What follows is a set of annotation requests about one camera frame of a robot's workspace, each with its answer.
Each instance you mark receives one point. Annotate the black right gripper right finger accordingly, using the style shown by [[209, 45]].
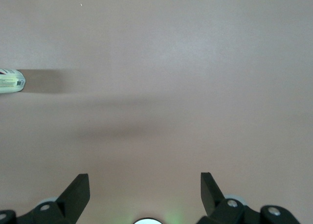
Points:
[[210, 197]]

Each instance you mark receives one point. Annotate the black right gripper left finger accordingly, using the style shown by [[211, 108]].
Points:
[[71, 198]]

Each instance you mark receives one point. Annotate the Wilson tennis ball can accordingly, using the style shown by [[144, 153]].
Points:
[[11, 81]]

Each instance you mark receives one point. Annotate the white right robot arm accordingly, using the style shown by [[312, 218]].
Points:
[[146, 221]]

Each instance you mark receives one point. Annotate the brown table mat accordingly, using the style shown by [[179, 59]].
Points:
[[171, 62]]

